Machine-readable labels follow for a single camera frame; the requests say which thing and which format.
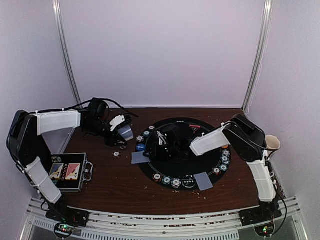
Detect right aluminium frame post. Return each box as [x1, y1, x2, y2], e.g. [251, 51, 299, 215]
[241, 0, 274, 114]

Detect blue card deck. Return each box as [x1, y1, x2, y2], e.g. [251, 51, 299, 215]
[118, 125, 134, 141]

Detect yellow blue card box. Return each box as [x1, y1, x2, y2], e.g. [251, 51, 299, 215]
[49, 163, 64, 180]

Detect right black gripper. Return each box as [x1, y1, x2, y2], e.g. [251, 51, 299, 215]
[143, 141, 179, 161]

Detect blue white chips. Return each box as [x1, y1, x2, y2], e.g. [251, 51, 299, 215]
[136, 135, 144, 143]
[171, 178, 182, 189]
[221, 149, 231, 162]

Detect white green paper cup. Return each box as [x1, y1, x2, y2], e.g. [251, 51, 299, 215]
[265, 135, 281, 151]

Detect aluminium frame post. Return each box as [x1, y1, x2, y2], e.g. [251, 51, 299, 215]
[52, 0, 82, 104]
[241, 0, 274, 114]

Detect red black chip stack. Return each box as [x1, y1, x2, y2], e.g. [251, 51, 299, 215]
[112, 151, 121, 159]

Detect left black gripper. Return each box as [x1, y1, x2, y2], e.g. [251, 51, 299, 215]
[85, 118, 128, 147]

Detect chips in case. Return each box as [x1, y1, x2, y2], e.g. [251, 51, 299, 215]
[51, 155, 62, 164]

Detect round black poker mat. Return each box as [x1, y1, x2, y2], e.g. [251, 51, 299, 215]
[136, 117, 231, 191]

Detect aluminium poker case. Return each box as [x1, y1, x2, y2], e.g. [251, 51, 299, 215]
[41, 152, 94, 193]

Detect red black all-in triangle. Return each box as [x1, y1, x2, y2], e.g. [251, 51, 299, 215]
[189, 124, 201, 134]

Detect aluminium front rail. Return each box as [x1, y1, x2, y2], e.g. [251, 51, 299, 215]
[17, 197, 311, 240]

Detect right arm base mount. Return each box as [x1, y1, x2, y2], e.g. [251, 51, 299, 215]
[238, 206, 282, 227]

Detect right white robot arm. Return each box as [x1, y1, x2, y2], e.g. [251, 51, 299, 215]
[136, 114, 279, 221]

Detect red card box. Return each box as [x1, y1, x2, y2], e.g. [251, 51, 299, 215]
[65, 163, 81, 181]

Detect green white chips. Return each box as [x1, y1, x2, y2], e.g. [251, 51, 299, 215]
[162, 176, 171, 185]
[219, 164, 229, 172]
[143, 130, 151, 137]

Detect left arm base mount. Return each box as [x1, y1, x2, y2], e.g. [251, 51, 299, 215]
[45, 207, 90, 227]

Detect left aluminium frame post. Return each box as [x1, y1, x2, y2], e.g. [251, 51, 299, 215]
[52, 0, 82, 104]

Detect blue small blind button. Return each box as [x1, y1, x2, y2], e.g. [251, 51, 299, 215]
[135, 143, 146, 152]

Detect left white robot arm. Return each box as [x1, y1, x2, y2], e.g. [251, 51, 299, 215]
[6, 97, 134, 222]

